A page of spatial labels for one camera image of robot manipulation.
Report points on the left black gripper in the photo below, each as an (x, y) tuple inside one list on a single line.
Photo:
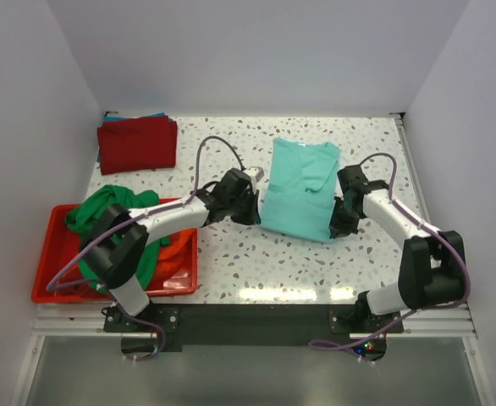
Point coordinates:
[(250, 203)]

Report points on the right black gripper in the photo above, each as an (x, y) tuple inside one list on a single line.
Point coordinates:
[(343, 216)]

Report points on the teal t shirt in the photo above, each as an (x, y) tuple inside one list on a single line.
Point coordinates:
[(299, 199)]

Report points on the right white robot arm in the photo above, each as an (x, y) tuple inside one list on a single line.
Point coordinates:
[(432, 264)]

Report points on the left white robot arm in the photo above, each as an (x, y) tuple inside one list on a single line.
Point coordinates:
[(114, 248)]

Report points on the orange t shirt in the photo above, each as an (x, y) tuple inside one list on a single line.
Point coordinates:
[(173, 252)]

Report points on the folded dark red t shirt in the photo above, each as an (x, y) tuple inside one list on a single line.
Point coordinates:
[(136, 144)]

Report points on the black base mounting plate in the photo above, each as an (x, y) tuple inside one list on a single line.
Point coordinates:
[(243, 324)]

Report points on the green t shirt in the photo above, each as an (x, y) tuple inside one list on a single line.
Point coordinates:
[(83, 218)]

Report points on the red plastic bin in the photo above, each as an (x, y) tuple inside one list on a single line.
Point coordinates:
[(61, 245)]

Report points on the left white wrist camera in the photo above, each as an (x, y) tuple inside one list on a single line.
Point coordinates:
[(256, 174)]

